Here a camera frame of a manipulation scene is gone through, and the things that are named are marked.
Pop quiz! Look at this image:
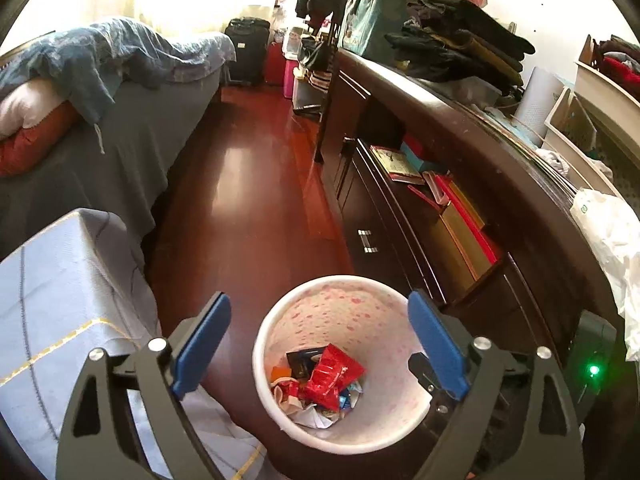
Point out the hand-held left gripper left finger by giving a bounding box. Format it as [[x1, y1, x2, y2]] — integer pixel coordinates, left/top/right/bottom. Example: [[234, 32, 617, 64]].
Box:
[[55, 291, 233, 480]]

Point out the bed with grey sheet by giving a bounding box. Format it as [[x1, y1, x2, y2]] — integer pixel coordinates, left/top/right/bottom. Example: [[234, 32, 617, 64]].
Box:
[[0, 30, 237, 261]]

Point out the stack of dark folded clothes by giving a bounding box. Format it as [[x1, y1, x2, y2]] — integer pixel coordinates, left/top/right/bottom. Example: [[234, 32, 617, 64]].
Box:
[[385, 0, 536, 95]]

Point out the gold book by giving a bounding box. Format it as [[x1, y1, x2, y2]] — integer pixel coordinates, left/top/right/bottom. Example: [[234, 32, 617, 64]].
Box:
[[439, 202, 494, 282]]

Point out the blue-grey blanket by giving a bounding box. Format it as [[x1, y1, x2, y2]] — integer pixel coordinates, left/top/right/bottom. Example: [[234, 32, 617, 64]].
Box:
[[0, 17, 237, 126]]

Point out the teal bag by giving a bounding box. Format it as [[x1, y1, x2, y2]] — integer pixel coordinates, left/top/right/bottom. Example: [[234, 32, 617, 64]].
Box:
[[342, 0, 401, 61]]

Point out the white plastic bag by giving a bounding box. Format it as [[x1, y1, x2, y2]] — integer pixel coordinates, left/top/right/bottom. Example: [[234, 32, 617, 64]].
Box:
[[570, 187, 640, 362]]

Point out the black square packet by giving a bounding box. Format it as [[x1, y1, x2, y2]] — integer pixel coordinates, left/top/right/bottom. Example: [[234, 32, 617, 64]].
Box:
[[286, 347, 328, 381]]

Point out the pink container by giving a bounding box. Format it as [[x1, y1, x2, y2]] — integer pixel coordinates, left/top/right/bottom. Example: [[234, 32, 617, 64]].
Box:
[[282, 57, 302, 100]]

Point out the colourful candy wrapper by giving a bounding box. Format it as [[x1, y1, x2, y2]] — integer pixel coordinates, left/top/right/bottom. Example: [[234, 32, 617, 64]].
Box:
[[337, 380, 364, 411]]

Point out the red bag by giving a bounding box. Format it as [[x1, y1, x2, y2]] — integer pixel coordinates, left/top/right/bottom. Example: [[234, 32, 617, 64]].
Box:
[[264, 42, 287, 86]]

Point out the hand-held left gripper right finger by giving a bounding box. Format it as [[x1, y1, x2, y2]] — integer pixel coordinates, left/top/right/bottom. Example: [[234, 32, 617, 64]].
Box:
[[406, 288, 586, 480]]

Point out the crumpled white paper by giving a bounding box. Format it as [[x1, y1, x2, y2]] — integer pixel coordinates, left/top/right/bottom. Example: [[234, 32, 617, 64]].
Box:
[[292, 402, 342, 431]]

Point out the dark wooden dresser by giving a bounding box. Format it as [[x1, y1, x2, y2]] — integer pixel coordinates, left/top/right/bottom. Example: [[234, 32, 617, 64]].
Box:
[[315, 47, 640, 480]]

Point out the beige plastic basket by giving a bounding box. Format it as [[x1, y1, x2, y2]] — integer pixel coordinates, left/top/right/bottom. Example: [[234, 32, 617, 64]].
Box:
[[542, 35, 640, 197]]

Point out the teal box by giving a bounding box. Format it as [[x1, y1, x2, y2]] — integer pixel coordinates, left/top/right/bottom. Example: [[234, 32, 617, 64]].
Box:
[[400, 136, 442, 174]]

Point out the white storage box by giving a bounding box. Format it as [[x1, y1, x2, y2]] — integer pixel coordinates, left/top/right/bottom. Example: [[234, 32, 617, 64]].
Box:
[[282, 27, 311, 58]]

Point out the white pink-spotted bin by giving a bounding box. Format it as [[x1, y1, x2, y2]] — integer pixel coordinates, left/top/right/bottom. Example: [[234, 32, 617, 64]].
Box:
[[252, 274, 433, 452]]

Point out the white perforated cylinder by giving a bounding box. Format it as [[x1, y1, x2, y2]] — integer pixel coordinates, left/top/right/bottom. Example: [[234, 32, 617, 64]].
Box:
[[515, 66, 567, 134]]

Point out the red picture book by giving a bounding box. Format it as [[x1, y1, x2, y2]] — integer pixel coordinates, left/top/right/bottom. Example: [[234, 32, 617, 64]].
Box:
[[370, 145, 427, 185]]

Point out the red snack packet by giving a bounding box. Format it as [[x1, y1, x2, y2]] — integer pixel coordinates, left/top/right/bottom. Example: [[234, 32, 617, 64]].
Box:
[[302, 344, 366, 411]]

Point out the red and white wrapper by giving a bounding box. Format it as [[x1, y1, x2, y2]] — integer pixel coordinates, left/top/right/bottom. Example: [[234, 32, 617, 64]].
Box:
[[270, 379, 303, 407]]

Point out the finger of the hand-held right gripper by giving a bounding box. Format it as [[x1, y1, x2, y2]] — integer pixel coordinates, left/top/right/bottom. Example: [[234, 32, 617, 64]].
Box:
[[407, 352, 450, 413]]

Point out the black handbag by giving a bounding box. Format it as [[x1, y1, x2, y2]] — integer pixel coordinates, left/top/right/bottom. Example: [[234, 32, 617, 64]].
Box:
[[300, 35, 337, 74]]

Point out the black suitcase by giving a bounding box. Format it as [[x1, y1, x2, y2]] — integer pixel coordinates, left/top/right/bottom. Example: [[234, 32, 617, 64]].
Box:
[[224, 17, 272, 86]]

